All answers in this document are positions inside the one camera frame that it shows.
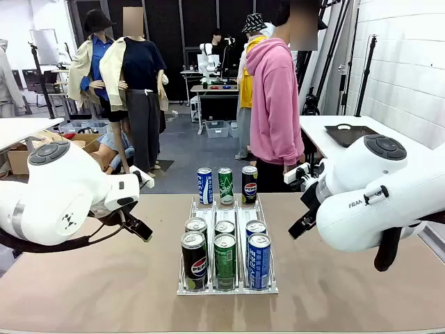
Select green Chilsung display can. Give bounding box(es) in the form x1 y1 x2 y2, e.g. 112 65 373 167
218 167 234 206

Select mannequin torso in blue shirt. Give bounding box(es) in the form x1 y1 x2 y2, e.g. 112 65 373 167
95 132 136 175

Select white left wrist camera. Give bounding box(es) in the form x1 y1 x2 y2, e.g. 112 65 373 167
129 166 155 190

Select white height-adjustable desk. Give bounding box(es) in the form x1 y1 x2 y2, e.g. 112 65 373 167
0 117 65 152

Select mannequin with black hat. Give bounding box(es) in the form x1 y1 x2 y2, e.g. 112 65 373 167
67 8 118 122

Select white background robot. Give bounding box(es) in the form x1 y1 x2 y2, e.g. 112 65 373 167
197 42 222 85

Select black serving tray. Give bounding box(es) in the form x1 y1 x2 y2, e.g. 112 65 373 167
324 124 380 149

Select person in pink hoodie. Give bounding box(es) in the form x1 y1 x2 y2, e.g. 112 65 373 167
245 0 320 193

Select grey storage bin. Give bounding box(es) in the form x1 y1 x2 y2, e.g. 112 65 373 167
205 120 230 139

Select mannequin in grey hoodie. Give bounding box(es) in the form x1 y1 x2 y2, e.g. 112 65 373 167
0 38 26 119

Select person's right forearm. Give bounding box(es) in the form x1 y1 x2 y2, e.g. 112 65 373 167
280 130 306 167

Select grey background table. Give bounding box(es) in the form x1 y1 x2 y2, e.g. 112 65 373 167
189 84 241 136

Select black Pepsi display can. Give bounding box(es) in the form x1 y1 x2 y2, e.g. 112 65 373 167
241 165 259 205

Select black folded stand poles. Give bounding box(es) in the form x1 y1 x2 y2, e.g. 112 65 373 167
300 0 353 116

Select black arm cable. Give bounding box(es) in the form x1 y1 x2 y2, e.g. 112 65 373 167
0 208 127 254
373 212 445 273

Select mannequin with yellow hoodie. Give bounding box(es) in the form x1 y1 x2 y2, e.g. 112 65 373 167
236 13 276 161

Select brown cardboard box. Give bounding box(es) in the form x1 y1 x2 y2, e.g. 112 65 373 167
6 133 102 175

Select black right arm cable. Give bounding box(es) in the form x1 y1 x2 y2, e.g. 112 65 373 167
373 212 445 273

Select clear acrylic can rack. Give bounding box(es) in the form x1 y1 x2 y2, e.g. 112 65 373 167
176 195 280 296

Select mannequin in navy top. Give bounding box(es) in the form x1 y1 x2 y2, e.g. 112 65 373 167
99 6 170 178

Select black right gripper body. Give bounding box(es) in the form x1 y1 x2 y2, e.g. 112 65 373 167
300 185 323 224

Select white side table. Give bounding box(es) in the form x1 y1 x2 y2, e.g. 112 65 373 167
298 114 445 182

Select tall black tripod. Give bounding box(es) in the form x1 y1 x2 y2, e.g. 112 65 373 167
354 33 378 118

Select green soda can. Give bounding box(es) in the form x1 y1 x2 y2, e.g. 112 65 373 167
214 220 236 237
213 233 238 292

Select grey floor bins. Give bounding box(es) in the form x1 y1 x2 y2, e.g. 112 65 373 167
60 120 112 135

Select white board on stand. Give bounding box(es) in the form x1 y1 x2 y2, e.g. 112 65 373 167
30 29 60 66

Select blue Pocari display can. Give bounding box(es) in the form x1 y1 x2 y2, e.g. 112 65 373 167
197 167 213 205

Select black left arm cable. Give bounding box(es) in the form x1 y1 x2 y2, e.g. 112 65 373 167
0 208 127 254

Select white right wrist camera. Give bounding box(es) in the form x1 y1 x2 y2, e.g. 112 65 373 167
283 163 312 185

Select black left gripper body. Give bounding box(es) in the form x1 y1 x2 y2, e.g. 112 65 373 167
100 201 140 232

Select black light stand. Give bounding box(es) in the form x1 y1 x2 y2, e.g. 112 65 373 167
27 41 56 120

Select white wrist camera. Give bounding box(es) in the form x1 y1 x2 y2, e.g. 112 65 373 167
283 163 312 185
129 166 155 190

